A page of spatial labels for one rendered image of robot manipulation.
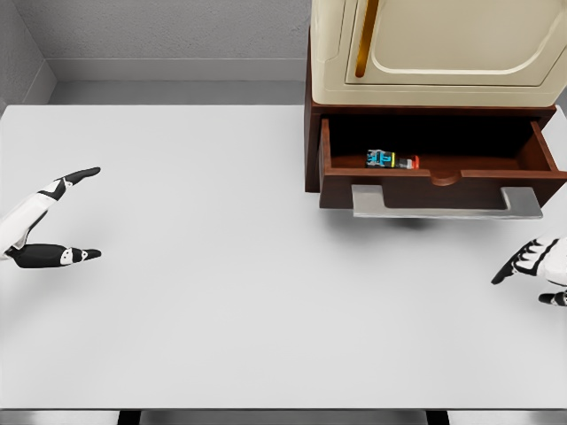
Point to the cream cabinet with brown base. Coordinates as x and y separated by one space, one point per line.
425 53

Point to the brown wooden drawer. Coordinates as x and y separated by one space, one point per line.
443 186

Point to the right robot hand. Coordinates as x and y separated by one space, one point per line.
547 257

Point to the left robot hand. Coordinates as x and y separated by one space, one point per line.
31 208

